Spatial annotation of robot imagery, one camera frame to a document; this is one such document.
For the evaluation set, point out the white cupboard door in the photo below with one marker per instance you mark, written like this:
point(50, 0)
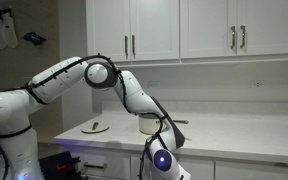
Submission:
point(154, 29)
point(262, 27)
point(207, 28)
point(107, 23)

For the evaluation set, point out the wooden drawer with cables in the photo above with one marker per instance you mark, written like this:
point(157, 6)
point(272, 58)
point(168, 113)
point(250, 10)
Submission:
point(199, 169)

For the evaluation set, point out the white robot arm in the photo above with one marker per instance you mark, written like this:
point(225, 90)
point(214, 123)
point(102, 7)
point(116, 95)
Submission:
point(69, 79)

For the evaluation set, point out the cream pot lid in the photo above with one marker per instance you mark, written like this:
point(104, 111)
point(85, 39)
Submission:
point(94, 128)

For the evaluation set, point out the white drawer front left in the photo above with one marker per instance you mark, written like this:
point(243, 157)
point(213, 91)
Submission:
point(104, 164)

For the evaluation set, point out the black red tool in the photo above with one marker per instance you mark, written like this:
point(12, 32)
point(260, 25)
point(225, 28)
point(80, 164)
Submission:
point(61, 166)

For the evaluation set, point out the white wall outlet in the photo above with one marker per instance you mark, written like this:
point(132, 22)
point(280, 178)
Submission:
point(256, 83)
point(153, 84)

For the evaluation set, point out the white wall outlet right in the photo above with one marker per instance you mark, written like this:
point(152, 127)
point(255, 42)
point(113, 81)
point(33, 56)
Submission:
point(256, 83)

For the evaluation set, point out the blue object on wall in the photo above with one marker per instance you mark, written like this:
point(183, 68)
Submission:
point(34, 38)

